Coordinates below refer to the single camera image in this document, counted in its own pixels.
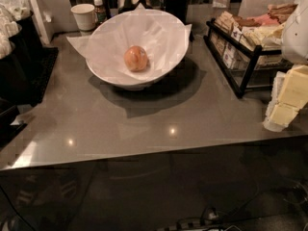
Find white paper liner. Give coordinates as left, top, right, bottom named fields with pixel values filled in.
left=66, top=3, right=193, bottom=86

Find orange-red apple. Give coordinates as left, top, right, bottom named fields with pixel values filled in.
left=124, top=45, right=148, bottom=72

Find white napkins stack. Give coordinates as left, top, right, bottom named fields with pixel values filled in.
left=0, top=0, right=31, bottom=59

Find black stir stick holder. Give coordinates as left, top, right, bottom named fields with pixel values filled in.
left=165, top=0, right=188, bottom=23

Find black napkin organizer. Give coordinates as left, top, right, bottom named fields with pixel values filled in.
left=0, top=14, right=59, bottom=106

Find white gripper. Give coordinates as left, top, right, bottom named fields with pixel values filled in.
left=263, top=0, right=308, bottom=132

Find black wire condiment rack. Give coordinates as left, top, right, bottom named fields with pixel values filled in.
left=203, top=18, right=292, bottom=98

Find white paper cup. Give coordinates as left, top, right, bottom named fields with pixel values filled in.
left=70, top=4, right=95, bottom=31

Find small brown glass bottle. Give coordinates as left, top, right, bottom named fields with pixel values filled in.
left=93, top=0, right=107, bottom=25

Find sugar packets in rack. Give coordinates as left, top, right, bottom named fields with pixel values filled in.
left=210, top=3, right=297, bottom=69

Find large white bowl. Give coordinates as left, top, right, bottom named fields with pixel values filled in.
left=85, top=9, right=191, bottom=91

